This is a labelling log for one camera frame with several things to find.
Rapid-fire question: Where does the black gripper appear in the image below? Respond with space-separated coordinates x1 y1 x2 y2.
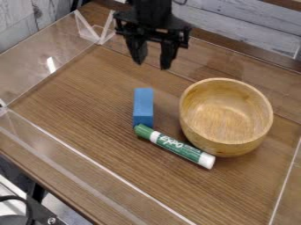
112 11 191 69

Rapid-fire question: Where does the blue rectangular block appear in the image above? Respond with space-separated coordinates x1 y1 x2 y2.
132 88 154 127

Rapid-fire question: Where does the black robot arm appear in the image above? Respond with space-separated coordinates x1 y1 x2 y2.
112 0 191 69

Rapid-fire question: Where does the brown wooden bowl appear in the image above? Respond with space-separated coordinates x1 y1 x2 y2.
179 77 274 157

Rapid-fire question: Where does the green Expo marker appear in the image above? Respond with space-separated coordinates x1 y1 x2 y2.
134 124 215 170

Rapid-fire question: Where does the clear acrylic corner bracket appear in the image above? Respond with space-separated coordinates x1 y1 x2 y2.
74 11 115 46

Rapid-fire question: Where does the clear acrylic front wall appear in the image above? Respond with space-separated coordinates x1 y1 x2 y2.
0 99 197 225

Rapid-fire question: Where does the black stand with cable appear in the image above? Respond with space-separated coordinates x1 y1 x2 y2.
0 157 70 225

